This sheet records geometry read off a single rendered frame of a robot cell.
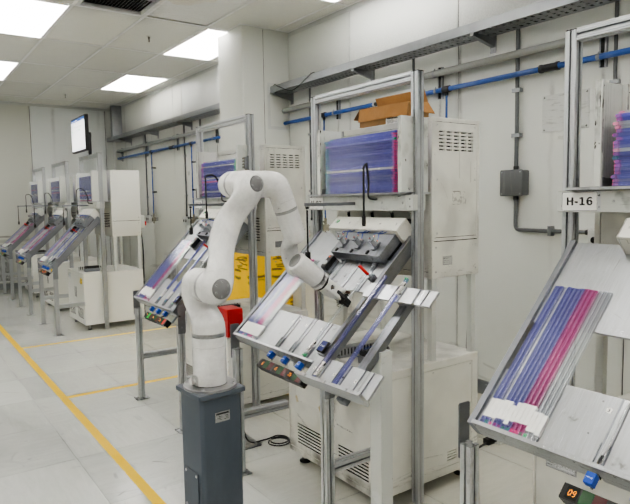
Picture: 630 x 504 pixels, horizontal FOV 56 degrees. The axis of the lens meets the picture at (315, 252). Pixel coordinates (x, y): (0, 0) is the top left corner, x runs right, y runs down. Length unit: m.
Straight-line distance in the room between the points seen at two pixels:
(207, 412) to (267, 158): 2.10
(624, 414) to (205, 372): 1.30
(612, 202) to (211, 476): 1.60
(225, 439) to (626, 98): 1.75
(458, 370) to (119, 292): 4.70
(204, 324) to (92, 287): 4.76
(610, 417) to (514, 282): 2.47
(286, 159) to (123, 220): 3.28
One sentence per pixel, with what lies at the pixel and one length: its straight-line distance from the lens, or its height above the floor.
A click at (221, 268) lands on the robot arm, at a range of 2.08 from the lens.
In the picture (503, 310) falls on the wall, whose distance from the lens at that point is 4.17.
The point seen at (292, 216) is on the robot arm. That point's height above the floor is 1.30.
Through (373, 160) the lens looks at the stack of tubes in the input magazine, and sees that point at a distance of 2.70.
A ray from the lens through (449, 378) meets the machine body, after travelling 2.91.
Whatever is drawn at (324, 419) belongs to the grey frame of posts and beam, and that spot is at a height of 0.51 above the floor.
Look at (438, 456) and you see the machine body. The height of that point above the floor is 0.16.
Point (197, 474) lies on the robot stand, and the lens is 2.27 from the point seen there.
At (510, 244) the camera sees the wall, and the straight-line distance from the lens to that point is 4.09.
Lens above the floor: 1.36
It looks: 5 degrees down
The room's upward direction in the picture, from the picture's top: 1 degrees counter-clockwise
